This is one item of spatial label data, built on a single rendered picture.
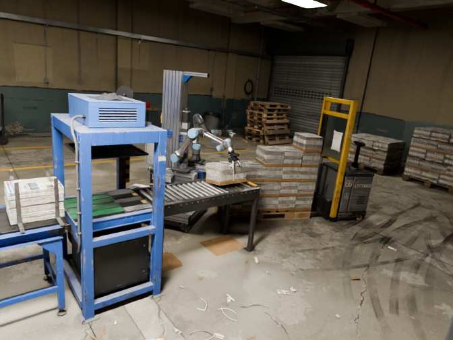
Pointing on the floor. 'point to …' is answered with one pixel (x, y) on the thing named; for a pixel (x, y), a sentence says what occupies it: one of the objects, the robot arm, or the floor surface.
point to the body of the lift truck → (356, 208)
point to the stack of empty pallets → (263, 108)
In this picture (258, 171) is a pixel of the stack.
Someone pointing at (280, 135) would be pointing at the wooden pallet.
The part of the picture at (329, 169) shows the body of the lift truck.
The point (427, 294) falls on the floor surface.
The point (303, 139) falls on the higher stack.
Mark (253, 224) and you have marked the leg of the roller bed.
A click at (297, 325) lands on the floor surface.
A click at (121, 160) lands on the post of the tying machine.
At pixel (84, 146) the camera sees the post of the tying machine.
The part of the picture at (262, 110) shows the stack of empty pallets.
